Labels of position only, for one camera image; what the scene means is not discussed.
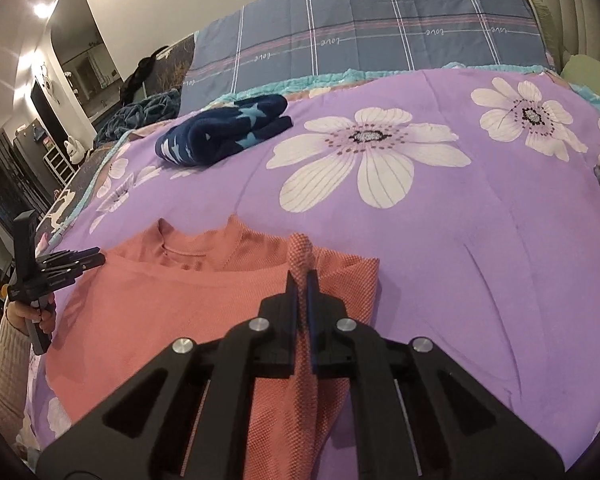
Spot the green pillow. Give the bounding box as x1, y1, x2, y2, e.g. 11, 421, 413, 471
534, 0, 555, 56
560, 52, 600, 111

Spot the navy star print cloth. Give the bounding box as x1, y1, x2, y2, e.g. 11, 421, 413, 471
155, 94, 294, 167

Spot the dark cabinet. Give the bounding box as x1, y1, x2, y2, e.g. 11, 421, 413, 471
0, 127, 51, 241

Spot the pink long-sleeved shirt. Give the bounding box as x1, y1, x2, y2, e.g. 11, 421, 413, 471
45, 214, 381, 480

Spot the person's left forearm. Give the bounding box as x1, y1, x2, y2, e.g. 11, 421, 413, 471
0, 317, 46, 453

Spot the white cat figure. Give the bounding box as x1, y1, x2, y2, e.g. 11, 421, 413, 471
62, 135, 86, 166

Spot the black garment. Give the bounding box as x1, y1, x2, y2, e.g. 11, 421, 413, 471
119, 45, 168, 106

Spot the beige pleated curtain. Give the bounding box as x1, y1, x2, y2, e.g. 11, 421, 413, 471
514, 0, 600, 76

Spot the blue plaid quilt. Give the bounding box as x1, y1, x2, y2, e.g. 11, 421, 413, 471
180, 0, 553, 106

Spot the white ladder shelf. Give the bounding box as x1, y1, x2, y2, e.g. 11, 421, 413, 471
42, 147, 76, 191

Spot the person's left hand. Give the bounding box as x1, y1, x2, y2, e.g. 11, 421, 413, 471
4, 292, 57, 343

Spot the purple floral bedsheet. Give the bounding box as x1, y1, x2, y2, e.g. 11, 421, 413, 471
15, 65, 600, 480

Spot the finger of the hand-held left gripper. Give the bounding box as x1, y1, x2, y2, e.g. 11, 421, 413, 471
37, 246, 101, 267
37, 254, 107, 291

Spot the dark blue fuzzy blanket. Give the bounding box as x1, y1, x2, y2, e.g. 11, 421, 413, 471
94, 89, 181, 148

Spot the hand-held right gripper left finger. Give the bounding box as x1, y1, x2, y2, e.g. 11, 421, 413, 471
35, 270, 303, 480

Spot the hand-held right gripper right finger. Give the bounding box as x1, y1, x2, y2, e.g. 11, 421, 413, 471
307, 270, 565, 480

